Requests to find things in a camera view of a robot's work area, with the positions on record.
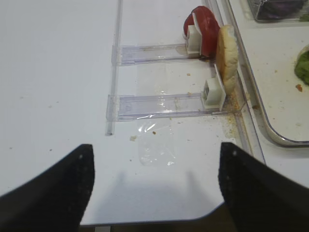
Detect green lettuce leaf on bread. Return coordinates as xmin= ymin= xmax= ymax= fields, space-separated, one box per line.
xmin=294 ymin=51 xmax=309 ymax=85

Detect white bread slices stack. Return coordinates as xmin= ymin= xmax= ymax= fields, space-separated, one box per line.
xmin=216 ymin=25 xmax=239 ymax=95

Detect white pusher block tomato rack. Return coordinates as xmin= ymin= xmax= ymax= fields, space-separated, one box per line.
xmin=186 ymin=13 xmax=202 ymax=55

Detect clear track under tomatoes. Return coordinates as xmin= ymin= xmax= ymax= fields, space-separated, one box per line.
xmin=112 ymin=44 xmax=210 ymax=66

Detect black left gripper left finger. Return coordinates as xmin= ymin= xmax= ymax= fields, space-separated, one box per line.
xmin=0 ymin=144 xmax=94 ymax=232

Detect clear acrylic far-left rod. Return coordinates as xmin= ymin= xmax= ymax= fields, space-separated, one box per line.
xmin=105 ymin=0 xmax=123 ymax=136

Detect clear plastic container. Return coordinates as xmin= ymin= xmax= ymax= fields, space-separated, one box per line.
xmin=247 ymin=0 xmax=309 ymax=22

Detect purple cabbage leaves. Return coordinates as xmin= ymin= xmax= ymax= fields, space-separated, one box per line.
xmin=257 ymin=0 xmax=307 ymax=20

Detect clear acrylic left divider rail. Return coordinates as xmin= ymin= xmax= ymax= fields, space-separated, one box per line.
xmin=207 ymin=0 xmax=266 ymax=165

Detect stack of tomato slices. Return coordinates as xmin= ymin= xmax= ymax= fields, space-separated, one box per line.
xmin=183 ymin=6 xmax=220 ymax=58

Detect white pusher block bread rack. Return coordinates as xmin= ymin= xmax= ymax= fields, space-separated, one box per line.
xmin=201 ymin=71 xmax=226 ymax=111

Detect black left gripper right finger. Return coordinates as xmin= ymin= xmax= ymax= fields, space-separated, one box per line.
xmin=218 ymin=142 xmax=309 ymax=232

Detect metal baking tray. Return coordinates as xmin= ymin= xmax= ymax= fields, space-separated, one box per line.
xmin=227 ymin=0 xmax=309 ymax=146

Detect clear track under bread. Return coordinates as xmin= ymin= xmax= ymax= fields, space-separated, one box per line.
xmin=106 ymin=93 xmax=244 ymax=123

